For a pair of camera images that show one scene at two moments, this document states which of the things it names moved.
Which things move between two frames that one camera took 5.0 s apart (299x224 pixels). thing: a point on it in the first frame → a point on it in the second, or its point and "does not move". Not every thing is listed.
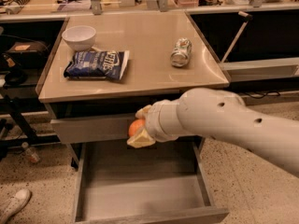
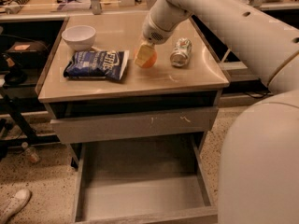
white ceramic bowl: (79, 37) does not move
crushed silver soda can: (181, 51) does not move
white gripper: (152, 120) → (158, 32)
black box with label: (27, 50) does not move
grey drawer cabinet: (98, 71) does not move
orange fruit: (135, 126) → (150, 62)
